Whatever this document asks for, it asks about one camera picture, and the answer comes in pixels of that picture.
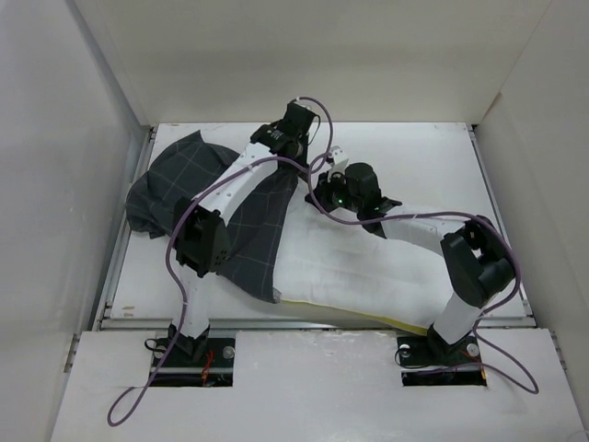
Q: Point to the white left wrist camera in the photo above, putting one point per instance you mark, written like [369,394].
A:
[307,103]

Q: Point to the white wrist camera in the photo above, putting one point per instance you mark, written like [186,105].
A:
[307,103]
[337,160]

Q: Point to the white pillow with yellow piping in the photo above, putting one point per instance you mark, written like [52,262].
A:
[330,265]

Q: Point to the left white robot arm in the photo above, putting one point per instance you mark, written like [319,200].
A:
[200,242]

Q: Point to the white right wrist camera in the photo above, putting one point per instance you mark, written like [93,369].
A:
[337,160]

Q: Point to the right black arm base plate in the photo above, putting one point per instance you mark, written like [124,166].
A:
[421,366]

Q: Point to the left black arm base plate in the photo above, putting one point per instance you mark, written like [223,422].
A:
[213,368]

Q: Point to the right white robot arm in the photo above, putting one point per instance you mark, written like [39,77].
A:
[477,260]

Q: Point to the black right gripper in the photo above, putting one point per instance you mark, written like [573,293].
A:
[323,185]

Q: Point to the dark grey checked pillowcase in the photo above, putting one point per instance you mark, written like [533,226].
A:
[188,167]

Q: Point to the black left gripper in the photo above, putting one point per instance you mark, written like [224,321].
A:
[303,161]

